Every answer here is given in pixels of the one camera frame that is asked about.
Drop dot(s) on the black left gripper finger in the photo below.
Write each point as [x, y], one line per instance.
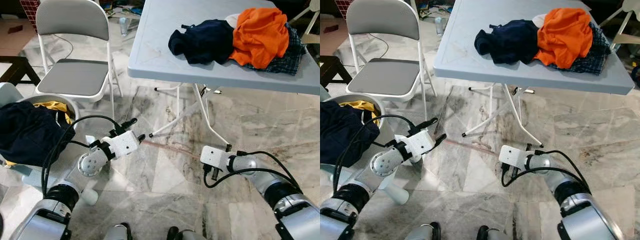
[128, 124]
[425, 125]
[440, 140]
[141, 137]

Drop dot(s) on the navy garment white piping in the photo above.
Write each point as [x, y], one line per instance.
[345, 132]
[30, 132]

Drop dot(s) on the plain dark navy garment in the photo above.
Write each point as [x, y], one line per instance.
[205, 42]
[510, 42]

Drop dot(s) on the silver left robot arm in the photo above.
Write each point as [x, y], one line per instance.
[92, 162]
[385, 162]

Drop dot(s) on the grey laundry basket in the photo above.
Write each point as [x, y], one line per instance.
[74, 111]
[379, 111]

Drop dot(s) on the yellow garment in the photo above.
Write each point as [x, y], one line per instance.
[52, 106]
[365, 105]

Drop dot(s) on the grey white folding chair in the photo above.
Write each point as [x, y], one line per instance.
[75, 75]
[387, 75]

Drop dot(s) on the robot right leg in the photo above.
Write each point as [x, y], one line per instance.
[495, 234]
[187, 234]

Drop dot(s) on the robot leg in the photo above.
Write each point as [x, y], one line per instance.
[187, 234]
[425, 232]
[495, 234]
[120, 232]

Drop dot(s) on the grey-blue folding table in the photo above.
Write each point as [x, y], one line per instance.
[465, 55]
[160, 55]

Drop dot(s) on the robot left leg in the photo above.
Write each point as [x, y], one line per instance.
[425, 232]
[120, 232]

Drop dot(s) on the clear plastic bottle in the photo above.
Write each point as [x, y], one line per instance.
[439, 25]

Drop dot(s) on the dark plaid garment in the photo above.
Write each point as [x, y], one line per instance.
[597, 57]
[295, 55]

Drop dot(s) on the orange garment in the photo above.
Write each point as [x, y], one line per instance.
[260, 37]
[565, 37]

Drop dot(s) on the white cloth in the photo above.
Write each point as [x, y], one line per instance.
[537, 20]
[231, 20]

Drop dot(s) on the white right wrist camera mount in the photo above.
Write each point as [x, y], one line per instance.
[512, 155]
[214, 157]

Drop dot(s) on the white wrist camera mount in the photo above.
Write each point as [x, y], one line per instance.
[420, 145]
[122, 145]
[512, 155]
[214, 157]

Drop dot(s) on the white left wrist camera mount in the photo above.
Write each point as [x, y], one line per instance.
[122, 145]
[420, 145]

